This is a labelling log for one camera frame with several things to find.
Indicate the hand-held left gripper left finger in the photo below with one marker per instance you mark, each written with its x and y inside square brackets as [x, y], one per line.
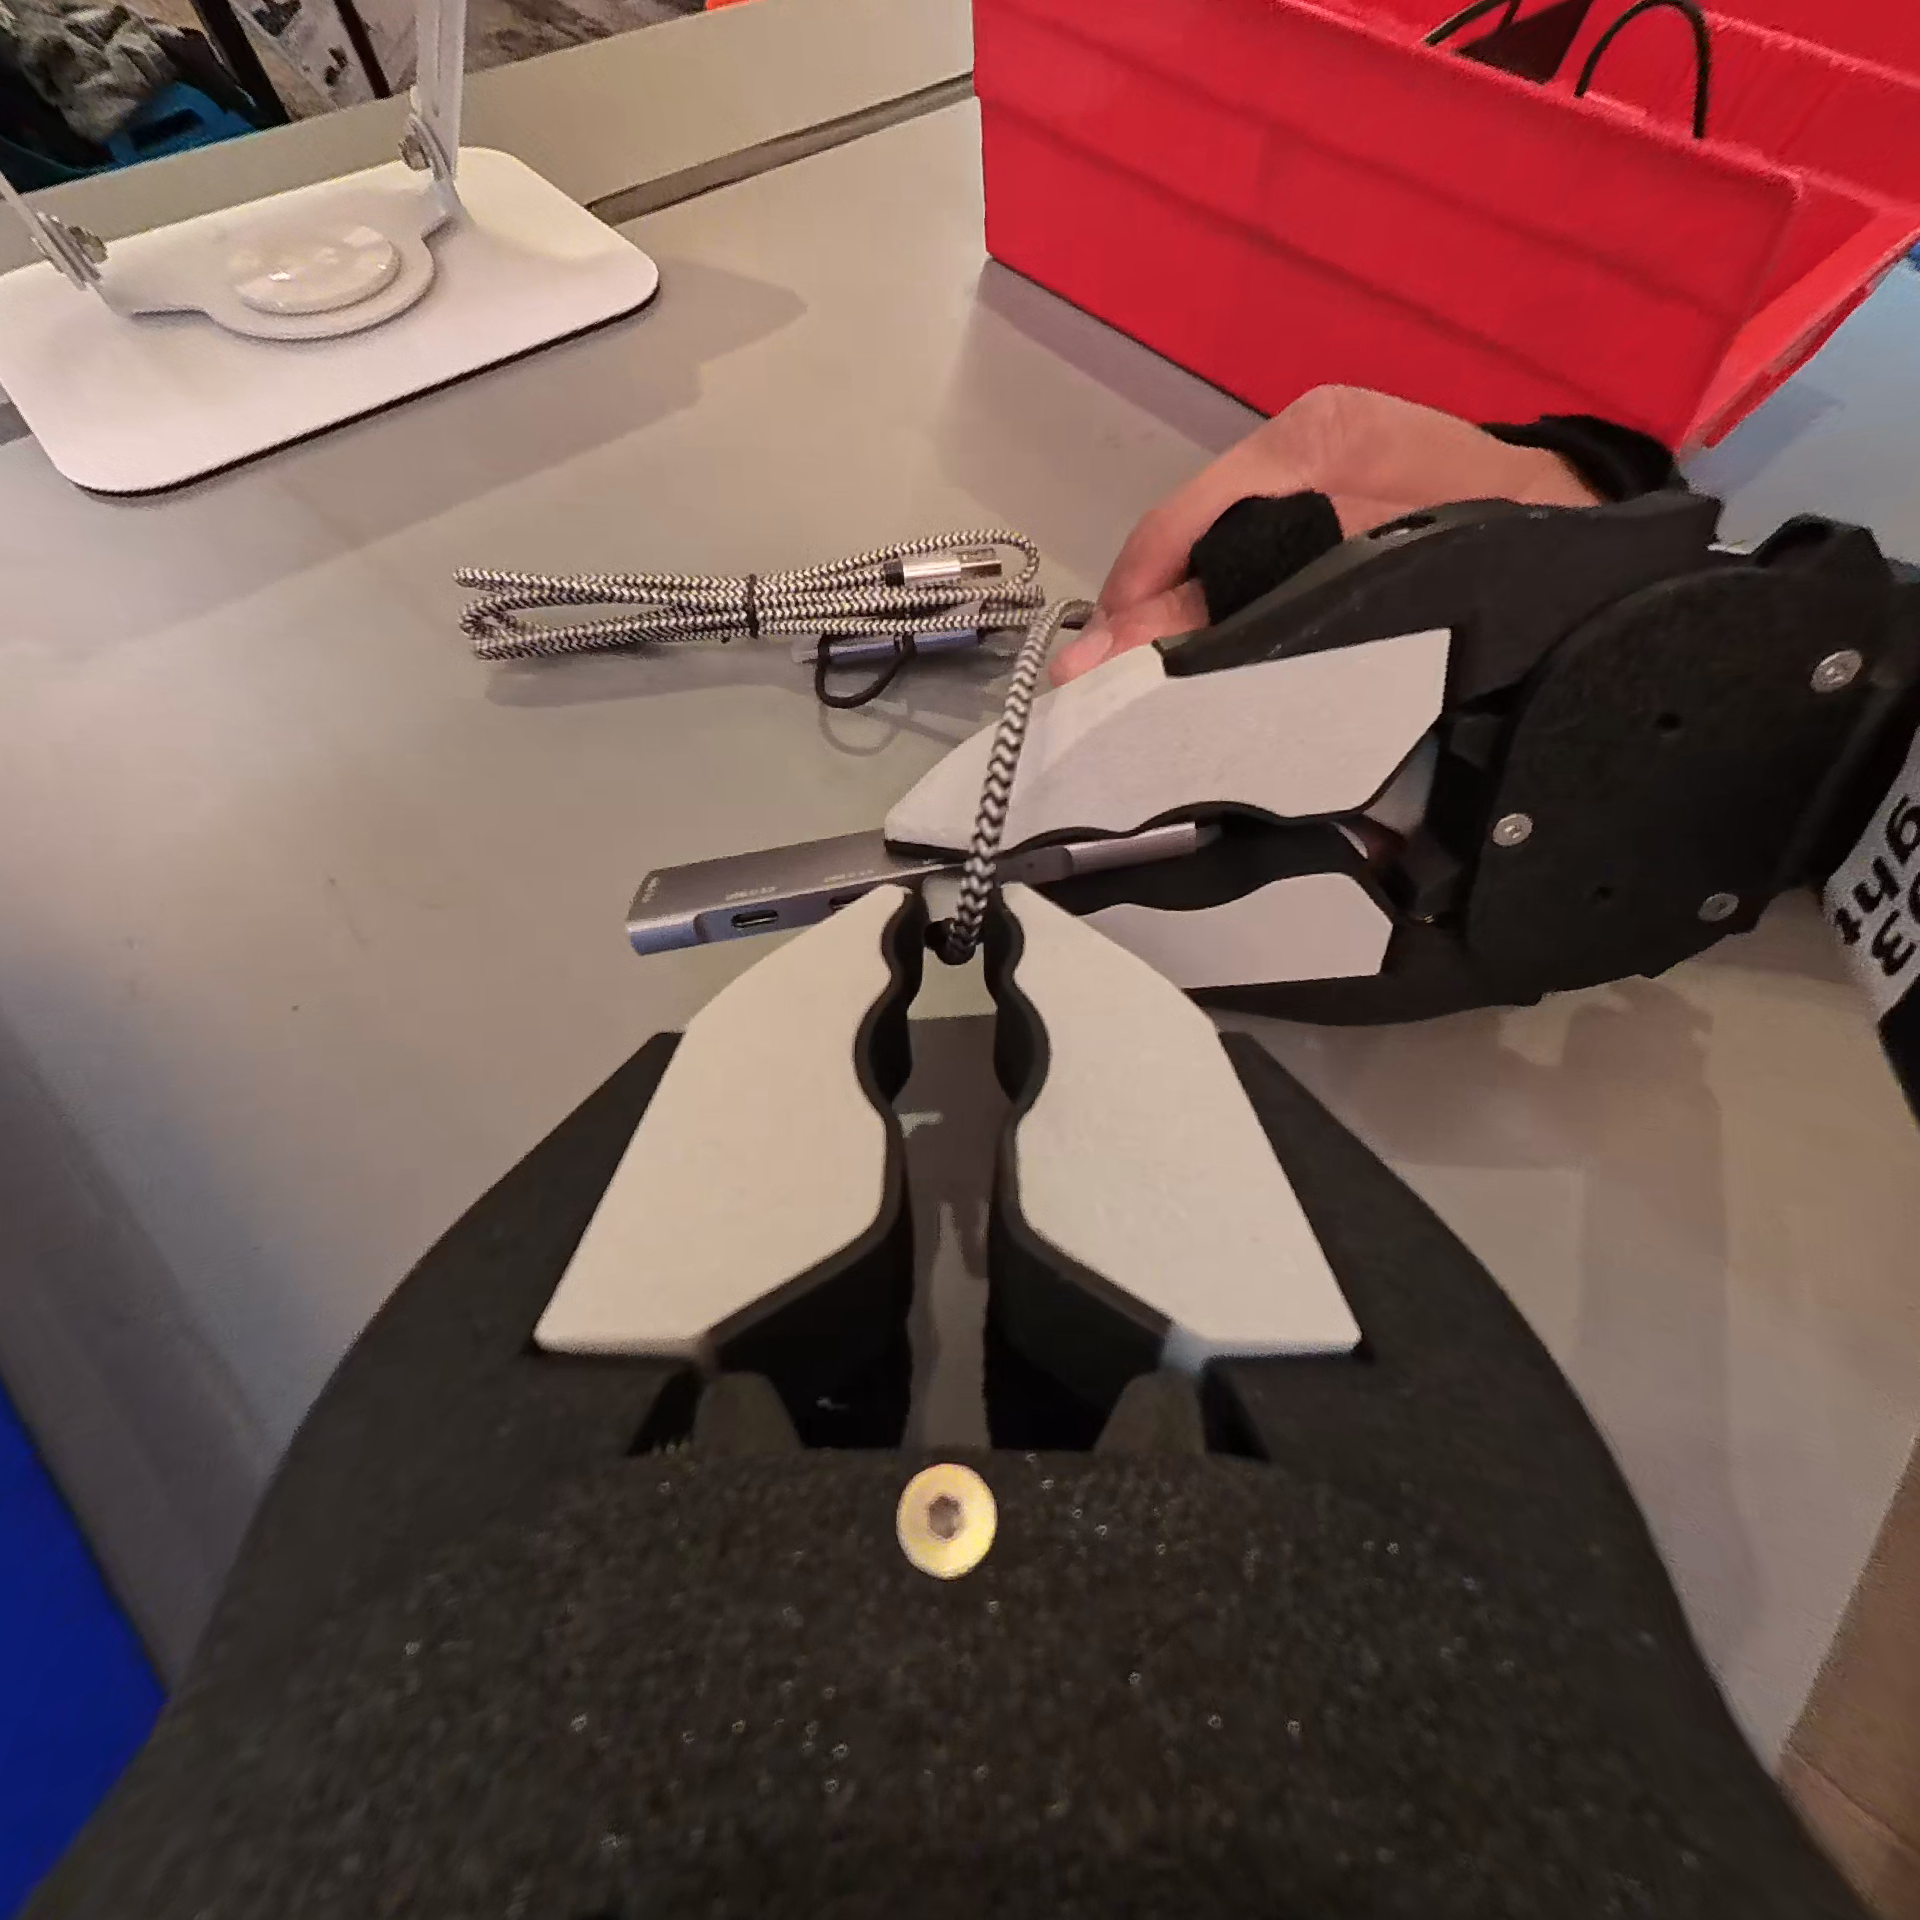
[719, 1199]

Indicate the blue plastic bin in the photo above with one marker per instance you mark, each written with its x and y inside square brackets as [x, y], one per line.
[61, 1651]

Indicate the person's right hand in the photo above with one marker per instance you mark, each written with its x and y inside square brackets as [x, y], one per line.
[1321, 466]

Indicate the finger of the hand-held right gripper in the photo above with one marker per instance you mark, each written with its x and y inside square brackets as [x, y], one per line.
[1262, 926]
[1231, 736]

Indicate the white folding stand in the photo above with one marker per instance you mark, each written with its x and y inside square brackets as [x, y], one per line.
[330, 331]

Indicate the grey desk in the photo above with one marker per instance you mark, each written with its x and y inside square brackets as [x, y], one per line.
[300, 992]

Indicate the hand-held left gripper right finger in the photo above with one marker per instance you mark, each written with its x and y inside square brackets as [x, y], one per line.
[1181, 1199]

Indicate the red plastic bin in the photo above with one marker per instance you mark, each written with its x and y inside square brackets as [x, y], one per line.
[1350, 211]

